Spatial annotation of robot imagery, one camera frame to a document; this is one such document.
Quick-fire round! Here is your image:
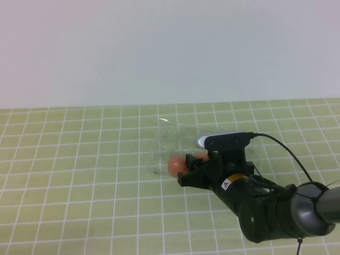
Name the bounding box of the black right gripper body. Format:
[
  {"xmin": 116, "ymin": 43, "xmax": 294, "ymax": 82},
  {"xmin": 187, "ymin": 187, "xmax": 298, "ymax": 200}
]
[{"xmin": 206, "ymin": 147, "xmax": 257, "ymax": 204}]

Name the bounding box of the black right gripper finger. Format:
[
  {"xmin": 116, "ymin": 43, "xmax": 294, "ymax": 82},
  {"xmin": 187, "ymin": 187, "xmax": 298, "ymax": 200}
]
[
  {"xmin": 177, "ymin": 161, "xmax": 215, "ymax": 189},
  {"xmin": 184, "ymin": 153, "xmax": 212, "ymax": 174}
]

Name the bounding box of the clear plastic egg tray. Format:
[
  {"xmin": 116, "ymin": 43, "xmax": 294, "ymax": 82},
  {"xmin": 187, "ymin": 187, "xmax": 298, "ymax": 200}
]
[{"xmin": 147, "ymin": 116, "xmax": 267, "ymax": 183}]

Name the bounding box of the green checked tablecloth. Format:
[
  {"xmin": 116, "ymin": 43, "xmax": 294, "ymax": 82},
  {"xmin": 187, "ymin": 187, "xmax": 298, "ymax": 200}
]
[{"xmin": 0, "ymin": 98, "xmax": 340, "ymax": 255}]

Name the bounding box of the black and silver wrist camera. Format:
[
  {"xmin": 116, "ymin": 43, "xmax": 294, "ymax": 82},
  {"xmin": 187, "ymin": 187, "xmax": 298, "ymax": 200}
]
[{"xmin": 195, "ymin": 131, "xmax": 255, "ymax": 150}]

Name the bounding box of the black camera cable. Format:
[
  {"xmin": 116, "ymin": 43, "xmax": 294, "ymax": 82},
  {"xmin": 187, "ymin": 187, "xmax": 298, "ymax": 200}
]
[{"xmin": 249, "ymin": 132, "xmax": 315, "ymax": 184}]

